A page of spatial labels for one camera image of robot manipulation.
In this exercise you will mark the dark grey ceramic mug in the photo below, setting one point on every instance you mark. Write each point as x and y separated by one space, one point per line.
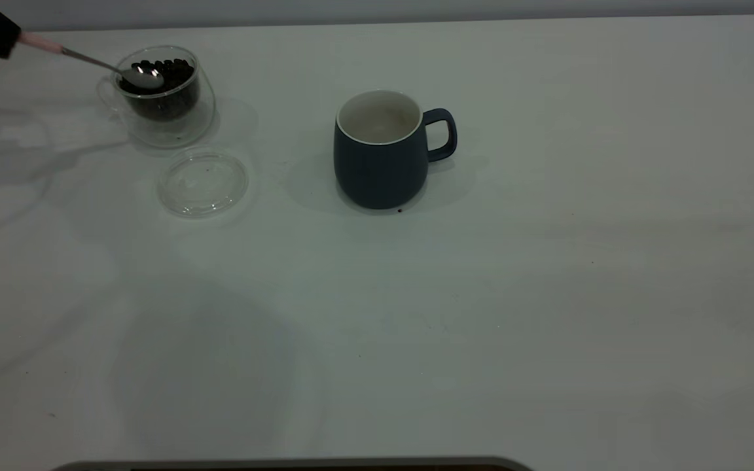
377 176

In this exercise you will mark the dark roasted coffee beans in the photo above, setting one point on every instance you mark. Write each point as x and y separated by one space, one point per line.
177 98

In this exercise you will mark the clear round glass lid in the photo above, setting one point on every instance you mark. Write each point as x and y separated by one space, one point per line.
200 190

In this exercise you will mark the clear double-wall glass cup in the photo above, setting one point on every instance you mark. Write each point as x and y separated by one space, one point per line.
174 131

